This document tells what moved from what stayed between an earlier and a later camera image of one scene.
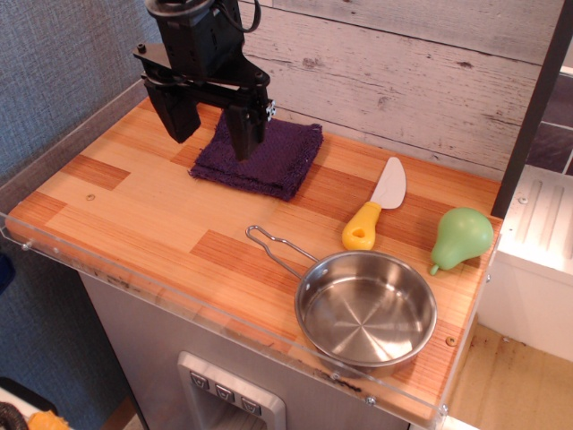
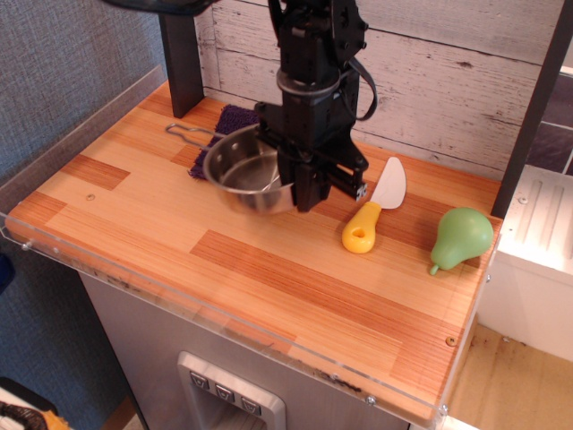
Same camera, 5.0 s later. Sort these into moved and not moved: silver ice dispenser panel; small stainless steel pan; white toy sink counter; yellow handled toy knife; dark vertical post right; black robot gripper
Moved: black robot gripper; small stainless steel pan
Not moved: yellow handled toy knife; white toy sink counter; dark vertical post right; silver ice dispenser panel
